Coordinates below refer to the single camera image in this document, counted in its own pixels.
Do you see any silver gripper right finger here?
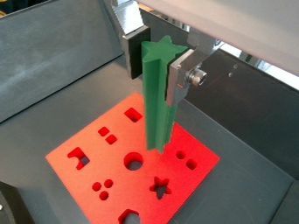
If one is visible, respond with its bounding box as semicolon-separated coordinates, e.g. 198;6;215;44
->
166;31;225;106

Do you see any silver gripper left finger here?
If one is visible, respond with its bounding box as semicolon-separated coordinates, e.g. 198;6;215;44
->
111;0;151;79

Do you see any green star-shaped peg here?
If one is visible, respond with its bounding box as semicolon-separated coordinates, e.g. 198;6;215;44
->
142;36;187;153

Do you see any black round object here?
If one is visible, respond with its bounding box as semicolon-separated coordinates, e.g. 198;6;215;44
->
0;181;35;224

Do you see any red shape-sorting board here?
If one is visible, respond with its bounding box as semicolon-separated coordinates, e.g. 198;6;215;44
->
46;93;221;224

